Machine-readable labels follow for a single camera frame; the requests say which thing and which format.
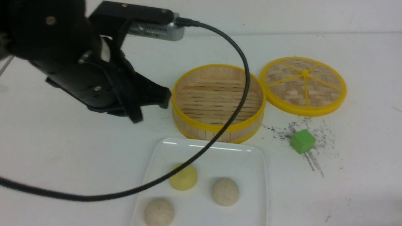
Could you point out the white square plate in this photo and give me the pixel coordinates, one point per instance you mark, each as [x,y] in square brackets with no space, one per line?
[243,164]

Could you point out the green cube block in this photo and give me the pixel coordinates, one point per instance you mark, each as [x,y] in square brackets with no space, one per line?
[302,141]

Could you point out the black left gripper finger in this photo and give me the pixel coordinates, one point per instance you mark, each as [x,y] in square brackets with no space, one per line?
[121,81]

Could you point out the white steamed bun on plate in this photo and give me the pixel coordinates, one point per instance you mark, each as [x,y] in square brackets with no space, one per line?
[159,212]

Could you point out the bamboo steamer basket yellow rim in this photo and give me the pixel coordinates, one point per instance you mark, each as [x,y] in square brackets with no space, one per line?
[205,97]

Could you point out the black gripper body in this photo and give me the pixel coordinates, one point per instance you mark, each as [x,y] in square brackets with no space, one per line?
[87,80]

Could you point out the bamboo steamer lid yellow rim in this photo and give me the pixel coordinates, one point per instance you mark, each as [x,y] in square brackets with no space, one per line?
[303,86]

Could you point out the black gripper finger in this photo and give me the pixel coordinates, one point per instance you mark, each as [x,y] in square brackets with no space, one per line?
[150,93]

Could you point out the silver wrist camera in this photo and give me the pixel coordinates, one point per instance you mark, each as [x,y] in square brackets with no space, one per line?
[169,32]

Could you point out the yellow-green steamed bun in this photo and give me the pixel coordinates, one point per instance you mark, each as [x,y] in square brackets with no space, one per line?
[185,179]

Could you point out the white steamed bun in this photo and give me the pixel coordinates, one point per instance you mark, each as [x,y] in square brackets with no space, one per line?
[159,212]
[225,192]

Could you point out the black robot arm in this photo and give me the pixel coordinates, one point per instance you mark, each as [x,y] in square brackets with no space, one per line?
[58,30]

